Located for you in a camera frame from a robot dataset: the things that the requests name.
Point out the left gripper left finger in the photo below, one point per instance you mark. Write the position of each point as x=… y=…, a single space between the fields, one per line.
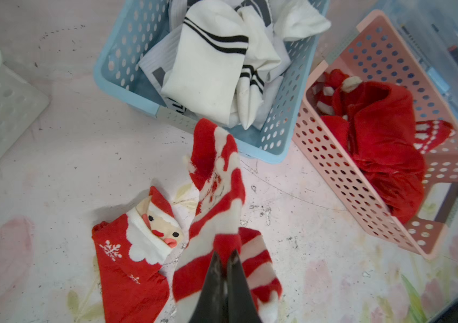
x=212 y=305

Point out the plain white sock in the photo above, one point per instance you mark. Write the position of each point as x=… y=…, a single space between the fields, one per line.
x=296 y=20

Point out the red white striped sock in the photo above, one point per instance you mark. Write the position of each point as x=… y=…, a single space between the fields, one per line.
x=332 y=90

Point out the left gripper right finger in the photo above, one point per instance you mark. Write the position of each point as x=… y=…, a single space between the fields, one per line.
x=240 y=304

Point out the pink plastic basket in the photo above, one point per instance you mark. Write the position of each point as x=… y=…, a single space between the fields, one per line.
x=376 y=52

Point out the white sock black stripes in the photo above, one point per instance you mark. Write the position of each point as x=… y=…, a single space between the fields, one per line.
x=210 y=55

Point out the red santa striped sock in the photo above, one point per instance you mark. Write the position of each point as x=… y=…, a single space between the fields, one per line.
x=214 y=169

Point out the clear plastic tool box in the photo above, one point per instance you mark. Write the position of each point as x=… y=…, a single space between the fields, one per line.
x=430 y=28

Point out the red patterned sock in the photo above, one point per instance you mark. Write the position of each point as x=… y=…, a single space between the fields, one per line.
x=131 y=250

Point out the blue plastic basket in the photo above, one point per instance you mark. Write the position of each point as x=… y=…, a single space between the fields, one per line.
x=142 y=24

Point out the plain red sock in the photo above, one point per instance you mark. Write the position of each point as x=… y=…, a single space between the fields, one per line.
x=379 y=134

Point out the red snowflake sock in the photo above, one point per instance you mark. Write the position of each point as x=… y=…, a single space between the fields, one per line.
x=430 y=134

